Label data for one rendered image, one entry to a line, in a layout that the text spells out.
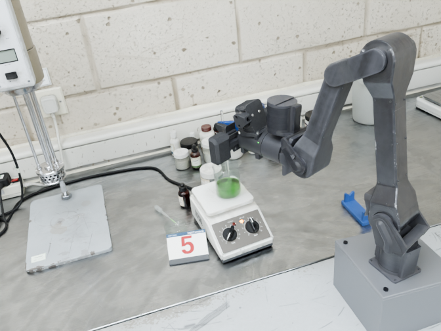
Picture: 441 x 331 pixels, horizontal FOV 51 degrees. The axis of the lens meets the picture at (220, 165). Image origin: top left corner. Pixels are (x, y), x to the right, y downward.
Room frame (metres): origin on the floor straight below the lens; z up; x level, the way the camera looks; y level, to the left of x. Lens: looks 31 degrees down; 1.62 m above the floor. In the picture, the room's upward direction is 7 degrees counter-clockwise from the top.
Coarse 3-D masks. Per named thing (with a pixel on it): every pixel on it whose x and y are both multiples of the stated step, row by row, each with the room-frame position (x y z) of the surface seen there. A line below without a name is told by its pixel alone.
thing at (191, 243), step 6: (192, 234) 0.83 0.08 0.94; (198, 234) 0.83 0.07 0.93; (204, 234) 0.83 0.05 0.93; (168, 240) 0.82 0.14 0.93; (174, 240) 0.82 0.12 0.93; (180, 240) 0.82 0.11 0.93; (186, 240) 0.82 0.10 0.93; (192, 240) 0.82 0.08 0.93; (198, 240) 0.82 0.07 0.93; (204, 240) 0.82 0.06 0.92; (174, 246) 0.81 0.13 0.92; (180, 246) 0.81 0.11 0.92; (186, 246) 0.81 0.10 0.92; (192, 246) 0.81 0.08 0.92; (198, 246) 0.81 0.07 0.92; (204, 246) 0.81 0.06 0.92; (174, 252) 0.80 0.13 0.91; (180, 252) 0.80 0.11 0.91; (186, 252) 0.80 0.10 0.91; (192, 252) 0.80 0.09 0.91; (198, 252) 0.80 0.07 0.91
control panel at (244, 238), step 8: (240, 216) 0.84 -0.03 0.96; (248, 216) 0.84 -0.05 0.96; (256, 216) 0.84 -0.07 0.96; (216, 224) 0.82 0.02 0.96; (224, 224) 0.82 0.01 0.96; (240, 224) 0.82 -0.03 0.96; (264, 224) 0.82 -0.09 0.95; (216, 232) 0.80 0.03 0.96; (240, 232) 0.80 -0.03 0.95; (248, 232) 0.81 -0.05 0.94; (256, 232) 0.81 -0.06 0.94; (264, 232) 0.81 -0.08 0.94; (224, 240) 0.79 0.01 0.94; (240, 240) 0.79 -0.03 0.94; (248, 240) 0.79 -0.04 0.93; (256, 240) 0.79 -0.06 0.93; (224, 248) 0.77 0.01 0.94; (232, 248) 0.77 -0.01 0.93
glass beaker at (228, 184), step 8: (232, 160) 0.93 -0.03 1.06; (240, 160) 0.91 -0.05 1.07; (216, 168) 0.92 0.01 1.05; (224, 168) 0.93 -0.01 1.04; (232, 168) 0.93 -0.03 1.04; (216, 176) 0.88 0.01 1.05; (224, 176) 0.87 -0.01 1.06; (232, 176) 0.88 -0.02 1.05; (216, 184) 0.89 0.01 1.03; (224, 184) 0.87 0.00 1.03; (232, 184) 0.87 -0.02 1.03; (240, 184) 0.90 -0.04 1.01; (216, 192) 0.90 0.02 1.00; (224, 192) 0.87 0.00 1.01; (232, 192) 0.87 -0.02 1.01; (240, 192) 0.89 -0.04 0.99
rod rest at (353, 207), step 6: (348, 198) 0.92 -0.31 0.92; (342, 204) 0.92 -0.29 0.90; (348, 204) 0.91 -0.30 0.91; (354, 204) 0.91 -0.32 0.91; (348, 210) 0.89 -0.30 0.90; (354, 210) 0.88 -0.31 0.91; (360, 210) 0.88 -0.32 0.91; (354, 216) 0.87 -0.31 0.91; (360, 216) 0.86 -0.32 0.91; (366, 216) 0.84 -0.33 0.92; (360, 222) 0.84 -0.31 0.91; (366, 222) 0.83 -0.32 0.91
